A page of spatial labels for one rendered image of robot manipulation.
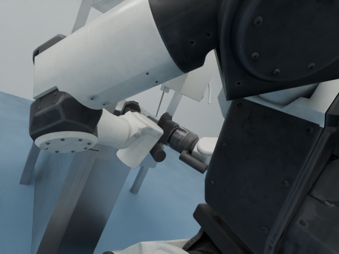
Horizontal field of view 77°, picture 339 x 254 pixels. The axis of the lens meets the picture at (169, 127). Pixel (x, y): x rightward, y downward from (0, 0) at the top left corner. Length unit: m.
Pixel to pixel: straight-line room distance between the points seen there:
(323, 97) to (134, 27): 0.19
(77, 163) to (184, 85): 0.42
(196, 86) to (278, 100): 0.54
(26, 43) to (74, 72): 3.78
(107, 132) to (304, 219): 0.31
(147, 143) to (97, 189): 0.51
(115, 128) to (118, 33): 0.24
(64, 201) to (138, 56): 0.59
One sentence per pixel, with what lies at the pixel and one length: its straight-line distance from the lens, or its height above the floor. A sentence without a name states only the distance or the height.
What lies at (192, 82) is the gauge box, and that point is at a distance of 0.78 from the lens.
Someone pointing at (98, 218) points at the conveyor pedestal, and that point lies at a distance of 1.09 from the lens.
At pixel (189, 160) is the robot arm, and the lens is 0.72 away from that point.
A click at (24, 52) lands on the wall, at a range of 4.03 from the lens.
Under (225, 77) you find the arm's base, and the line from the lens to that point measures 0.17.
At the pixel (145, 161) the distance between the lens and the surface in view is 0.86.
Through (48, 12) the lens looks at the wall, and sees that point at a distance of 4.01.
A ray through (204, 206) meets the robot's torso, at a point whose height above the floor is 0.96.
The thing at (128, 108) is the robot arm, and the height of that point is 1.01.
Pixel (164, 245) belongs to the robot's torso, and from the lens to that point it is 0.46.
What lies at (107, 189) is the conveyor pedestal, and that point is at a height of 0.62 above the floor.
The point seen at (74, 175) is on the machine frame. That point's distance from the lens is 0.69.
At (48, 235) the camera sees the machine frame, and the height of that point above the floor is 0.57.
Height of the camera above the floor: 1.13
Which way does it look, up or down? 10 degrees down
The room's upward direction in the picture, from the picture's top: 25 degrees clockwise
